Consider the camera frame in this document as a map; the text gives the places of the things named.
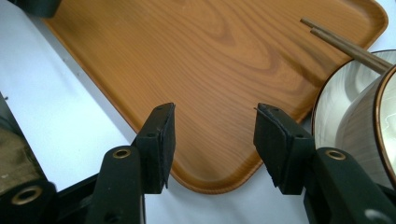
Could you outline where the grey plate with brown rim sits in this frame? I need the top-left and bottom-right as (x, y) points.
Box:
(311, 49), (396, 150)

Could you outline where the brown wooden chopstick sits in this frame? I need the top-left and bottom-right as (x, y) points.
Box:
(300, 17), (394, 68)
(309, 27), (389, 75)

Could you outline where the grey bowl with brown rim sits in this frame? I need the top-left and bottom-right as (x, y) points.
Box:
(335, 64), (396, 190)

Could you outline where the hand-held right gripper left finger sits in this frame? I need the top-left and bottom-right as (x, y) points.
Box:
(85, 102), (177, 224)

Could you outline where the dark blurred object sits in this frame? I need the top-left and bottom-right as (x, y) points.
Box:
(7, 0), (63, 19)

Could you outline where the brown wood-grain tray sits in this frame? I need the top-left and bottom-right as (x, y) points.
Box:
(43, 0), (389, 195)

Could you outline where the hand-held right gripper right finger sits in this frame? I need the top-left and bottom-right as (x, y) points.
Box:
(253, 103), (396, 224)

